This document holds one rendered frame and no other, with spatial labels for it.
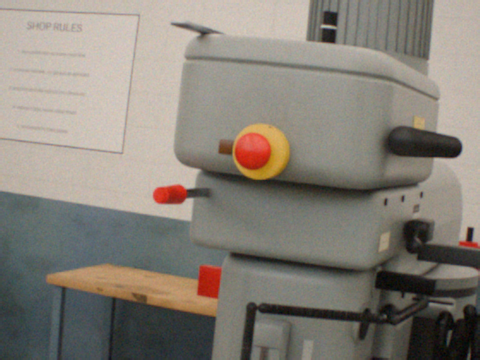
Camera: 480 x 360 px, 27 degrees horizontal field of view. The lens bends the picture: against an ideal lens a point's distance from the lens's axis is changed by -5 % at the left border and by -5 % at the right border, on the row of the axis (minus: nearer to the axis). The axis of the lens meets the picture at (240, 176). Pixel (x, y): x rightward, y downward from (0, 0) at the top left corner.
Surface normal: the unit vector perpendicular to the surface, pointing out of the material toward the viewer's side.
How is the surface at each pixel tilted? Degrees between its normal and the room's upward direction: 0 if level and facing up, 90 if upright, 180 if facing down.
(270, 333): 90
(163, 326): 90
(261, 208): 90
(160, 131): 90
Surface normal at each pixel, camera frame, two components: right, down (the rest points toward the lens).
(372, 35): -0.09, 0.04
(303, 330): -0.33, 0.01
